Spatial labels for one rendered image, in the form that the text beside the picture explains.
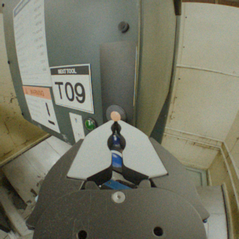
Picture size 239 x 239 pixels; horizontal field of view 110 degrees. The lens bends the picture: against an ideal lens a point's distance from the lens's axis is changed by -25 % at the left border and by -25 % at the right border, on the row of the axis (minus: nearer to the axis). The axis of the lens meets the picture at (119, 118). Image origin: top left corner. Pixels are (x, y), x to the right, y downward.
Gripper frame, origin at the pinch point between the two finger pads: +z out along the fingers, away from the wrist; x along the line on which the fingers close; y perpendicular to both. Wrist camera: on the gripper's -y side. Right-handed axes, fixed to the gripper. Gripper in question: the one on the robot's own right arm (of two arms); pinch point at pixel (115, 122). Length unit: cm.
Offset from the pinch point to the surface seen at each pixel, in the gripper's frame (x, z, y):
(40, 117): -20.2, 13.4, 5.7
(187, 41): 62, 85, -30
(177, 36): 37, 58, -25
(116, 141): 0.1, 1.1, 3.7
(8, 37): -31.5, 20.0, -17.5
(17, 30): -23.5, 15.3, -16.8
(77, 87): -5.7, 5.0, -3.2
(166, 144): 62, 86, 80
